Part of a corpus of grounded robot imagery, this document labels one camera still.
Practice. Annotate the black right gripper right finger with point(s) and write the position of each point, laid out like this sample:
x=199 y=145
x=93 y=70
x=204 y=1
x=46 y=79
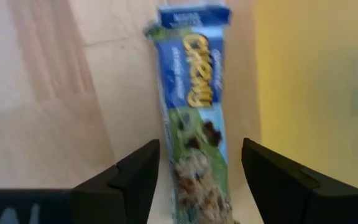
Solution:
x=291 y=199

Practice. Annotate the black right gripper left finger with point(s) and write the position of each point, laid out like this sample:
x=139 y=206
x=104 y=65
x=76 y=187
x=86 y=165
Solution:
x=104 y=202

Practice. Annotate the blue Chewy granola bar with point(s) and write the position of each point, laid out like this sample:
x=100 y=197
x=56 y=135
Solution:
x=194 y=93

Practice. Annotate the yellow plastic bin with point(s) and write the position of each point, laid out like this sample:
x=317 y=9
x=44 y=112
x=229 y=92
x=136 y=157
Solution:
x=322 y=77

